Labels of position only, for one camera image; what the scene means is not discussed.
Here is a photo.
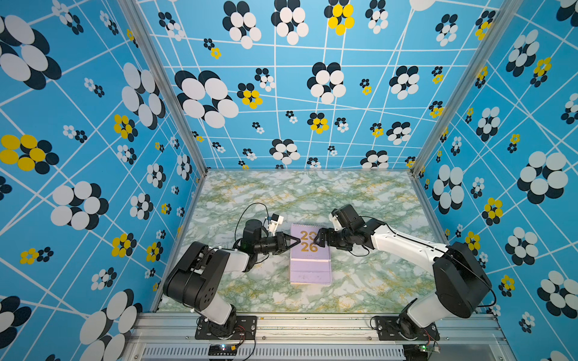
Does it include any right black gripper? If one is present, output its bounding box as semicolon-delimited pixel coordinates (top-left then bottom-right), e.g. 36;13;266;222
312;228;353;250

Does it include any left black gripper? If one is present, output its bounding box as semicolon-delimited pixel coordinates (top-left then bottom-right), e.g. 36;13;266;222
253;232;300;256

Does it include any purple calendar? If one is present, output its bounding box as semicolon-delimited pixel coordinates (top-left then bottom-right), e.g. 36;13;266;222
289;224;333;286

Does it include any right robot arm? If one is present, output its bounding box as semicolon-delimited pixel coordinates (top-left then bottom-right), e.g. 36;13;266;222
314;205;493;339

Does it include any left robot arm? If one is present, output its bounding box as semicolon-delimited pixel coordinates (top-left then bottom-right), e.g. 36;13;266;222
163;219;300;338

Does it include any left circuit board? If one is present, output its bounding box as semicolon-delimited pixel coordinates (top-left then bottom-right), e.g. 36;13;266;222
208;344;239;358

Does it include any circuit board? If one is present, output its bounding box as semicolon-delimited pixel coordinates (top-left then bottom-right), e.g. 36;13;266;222
403;344;440;361
208;344;239;358

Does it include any right circuit board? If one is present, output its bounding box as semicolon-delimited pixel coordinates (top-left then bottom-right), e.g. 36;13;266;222
403;344;440;361

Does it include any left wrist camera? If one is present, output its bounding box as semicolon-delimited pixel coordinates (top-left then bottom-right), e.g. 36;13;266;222
267;214;284;236

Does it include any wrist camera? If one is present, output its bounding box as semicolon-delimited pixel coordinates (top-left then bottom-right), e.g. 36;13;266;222
267;214;284;236
328;214;343;232

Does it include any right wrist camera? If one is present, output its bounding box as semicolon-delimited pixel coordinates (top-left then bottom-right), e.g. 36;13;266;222
328;214;343;232

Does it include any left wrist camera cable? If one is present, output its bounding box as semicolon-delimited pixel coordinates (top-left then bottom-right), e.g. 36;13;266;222
233;202;271;245

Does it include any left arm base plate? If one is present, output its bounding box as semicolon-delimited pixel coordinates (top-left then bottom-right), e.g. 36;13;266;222
195;315;257;341

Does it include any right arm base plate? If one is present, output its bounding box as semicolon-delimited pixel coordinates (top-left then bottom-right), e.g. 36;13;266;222
370;316;440;343

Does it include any aluminium front rail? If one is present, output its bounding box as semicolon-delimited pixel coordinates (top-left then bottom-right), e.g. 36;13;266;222
122;312;515;360

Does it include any left aluminium corner post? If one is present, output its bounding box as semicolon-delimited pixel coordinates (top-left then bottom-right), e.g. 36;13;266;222
118;0;207;180

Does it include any aluminium corner post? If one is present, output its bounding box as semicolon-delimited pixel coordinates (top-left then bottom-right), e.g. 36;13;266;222
118;0;207;180
411;0;523;179

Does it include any right aluminium corner post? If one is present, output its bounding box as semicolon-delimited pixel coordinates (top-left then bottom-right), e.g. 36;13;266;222
411;0;523;179

